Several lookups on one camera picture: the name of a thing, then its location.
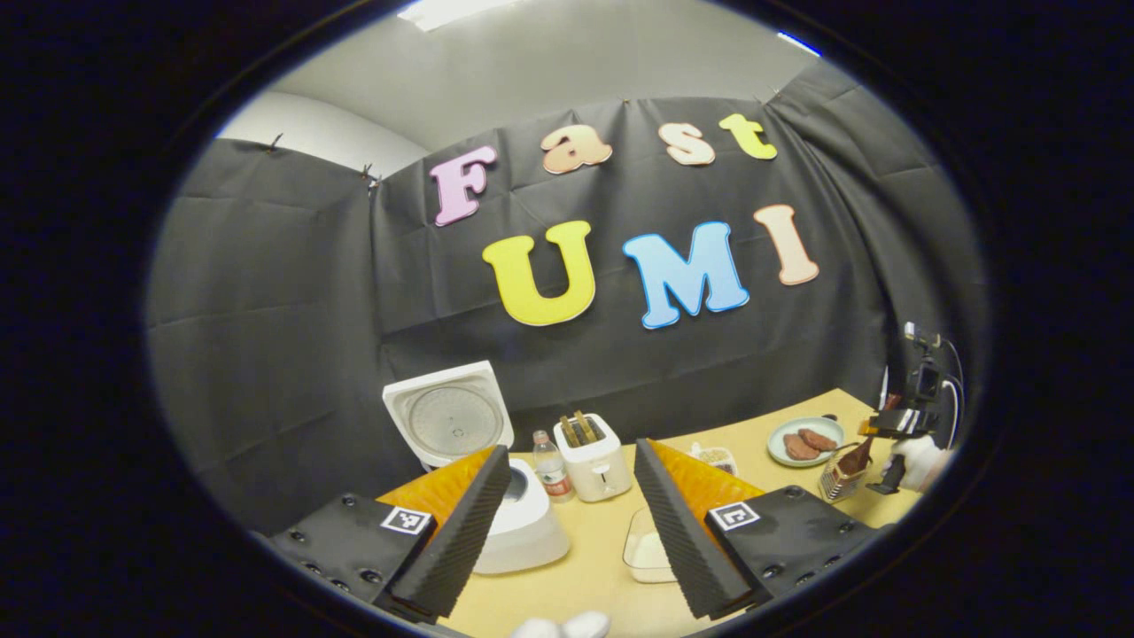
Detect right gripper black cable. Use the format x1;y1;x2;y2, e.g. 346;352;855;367
937;335;968;448

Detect white toaster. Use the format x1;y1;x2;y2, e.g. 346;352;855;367
553;410;634;504

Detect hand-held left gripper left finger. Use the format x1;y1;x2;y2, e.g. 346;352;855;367
266;443;513;621

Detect white divided grain dish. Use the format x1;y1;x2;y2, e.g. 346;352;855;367
688;442;739;478

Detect large ceiling light panel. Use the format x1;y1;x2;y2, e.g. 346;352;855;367
396;0;525;33

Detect metal wire chopstick holder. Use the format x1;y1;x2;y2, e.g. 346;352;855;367
817;447;874;505

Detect clear plastic water bottle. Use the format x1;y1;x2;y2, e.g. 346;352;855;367
532;429;576;505

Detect white rice cooker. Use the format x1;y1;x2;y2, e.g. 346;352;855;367
382;359;571;576

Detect white rice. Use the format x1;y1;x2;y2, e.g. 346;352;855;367
633;531;675;573

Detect pale green plate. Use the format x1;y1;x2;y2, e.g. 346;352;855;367
766;416;846;469

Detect clear glass dish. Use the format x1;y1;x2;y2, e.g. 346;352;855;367
621;506;680;585

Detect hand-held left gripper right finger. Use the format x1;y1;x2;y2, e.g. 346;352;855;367
633;437;878;621

